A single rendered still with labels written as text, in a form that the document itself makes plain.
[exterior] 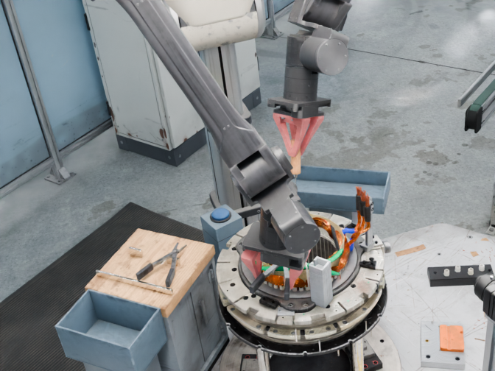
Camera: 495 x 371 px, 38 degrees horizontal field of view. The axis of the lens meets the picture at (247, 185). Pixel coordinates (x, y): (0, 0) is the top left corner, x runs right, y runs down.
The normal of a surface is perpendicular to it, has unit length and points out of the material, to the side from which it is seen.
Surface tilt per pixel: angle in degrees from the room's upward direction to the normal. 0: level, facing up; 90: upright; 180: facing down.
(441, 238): 0
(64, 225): 0
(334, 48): 77
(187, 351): 90
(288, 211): 25
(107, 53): 90
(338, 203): 90
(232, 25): 97
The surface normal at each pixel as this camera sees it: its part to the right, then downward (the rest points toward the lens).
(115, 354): -0.43, 0.55
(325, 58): 0.40, 0.27
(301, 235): 0.33, 0.57
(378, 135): -0.11, -0.82
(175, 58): 0.13, 0.29
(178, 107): 0.80, 0.25
